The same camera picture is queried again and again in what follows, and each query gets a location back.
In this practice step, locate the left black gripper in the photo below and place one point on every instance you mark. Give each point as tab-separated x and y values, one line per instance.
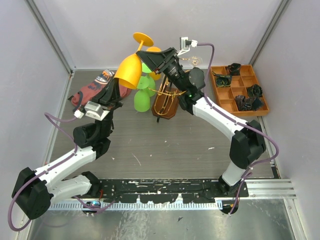
103	97

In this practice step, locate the red cloth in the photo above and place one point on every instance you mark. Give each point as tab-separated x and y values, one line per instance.
87	92

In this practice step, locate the grey cable duct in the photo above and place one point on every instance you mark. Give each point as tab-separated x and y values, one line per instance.
74	205

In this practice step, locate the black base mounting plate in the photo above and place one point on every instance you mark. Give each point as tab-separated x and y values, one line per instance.
160	191

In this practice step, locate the clear wine glass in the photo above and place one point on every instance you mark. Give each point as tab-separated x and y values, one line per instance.
195	61

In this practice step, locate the orange goblet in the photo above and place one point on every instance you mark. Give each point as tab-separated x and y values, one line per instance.
130	69
153	74

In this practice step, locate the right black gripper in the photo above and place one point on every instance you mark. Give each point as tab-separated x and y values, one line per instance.
154	60

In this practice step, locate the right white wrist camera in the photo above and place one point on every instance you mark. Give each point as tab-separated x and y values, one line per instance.
185	44

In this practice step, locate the gold wine glass rack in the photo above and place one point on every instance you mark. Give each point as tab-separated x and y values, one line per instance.
166	103

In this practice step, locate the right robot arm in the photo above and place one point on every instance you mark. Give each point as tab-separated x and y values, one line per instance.
246	142

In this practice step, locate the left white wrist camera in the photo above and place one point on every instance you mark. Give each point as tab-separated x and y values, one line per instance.
91	110

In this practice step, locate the wooden compartment tray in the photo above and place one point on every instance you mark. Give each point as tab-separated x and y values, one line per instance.
225	96

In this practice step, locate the green goblet front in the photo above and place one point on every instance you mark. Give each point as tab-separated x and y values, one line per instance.
146	81

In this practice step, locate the green goblet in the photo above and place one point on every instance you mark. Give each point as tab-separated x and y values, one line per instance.
146	81
141	101

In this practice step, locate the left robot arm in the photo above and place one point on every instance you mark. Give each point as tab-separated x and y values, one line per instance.
36	190

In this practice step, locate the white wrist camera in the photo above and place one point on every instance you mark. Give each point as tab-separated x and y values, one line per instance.
185	44
91	110

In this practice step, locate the black rolled item in tray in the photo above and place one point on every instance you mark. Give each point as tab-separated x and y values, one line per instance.
254	91

